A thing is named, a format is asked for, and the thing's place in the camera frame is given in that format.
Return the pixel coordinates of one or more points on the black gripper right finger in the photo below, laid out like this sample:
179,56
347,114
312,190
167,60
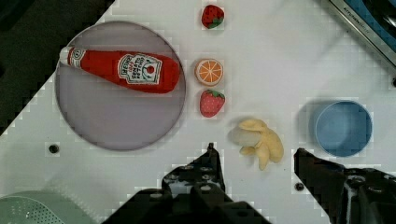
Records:
348,195

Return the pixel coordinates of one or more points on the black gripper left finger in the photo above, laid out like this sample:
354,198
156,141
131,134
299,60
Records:
190,194

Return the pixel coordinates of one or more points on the yellow plush peeled banana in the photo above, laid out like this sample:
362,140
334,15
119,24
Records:
256,139

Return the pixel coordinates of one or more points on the blue cup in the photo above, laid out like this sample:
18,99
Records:
342,128

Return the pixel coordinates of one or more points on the pink plush strawberry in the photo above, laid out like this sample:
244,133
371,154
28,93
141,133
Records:
211,102

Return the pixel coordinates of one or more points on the grey round plate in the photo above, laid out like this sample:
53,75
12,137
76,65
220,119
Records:
108,115

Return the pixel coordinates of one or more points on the plush orange slice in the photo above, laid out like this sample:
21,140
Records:
209,72

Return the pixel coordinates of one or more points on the red plush ketchup bottle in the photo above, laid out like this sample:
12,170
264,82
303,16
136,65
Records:
139,71

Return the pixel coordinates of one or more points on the green perforated colander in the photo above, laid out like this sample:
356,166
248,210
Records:
41,207

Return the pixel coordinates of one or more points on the dark red plush strawberry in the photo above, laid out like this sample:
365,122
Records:
212,16

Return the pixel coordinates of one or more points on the silver toaster oven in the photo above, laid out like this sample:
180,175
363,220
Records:
373,20

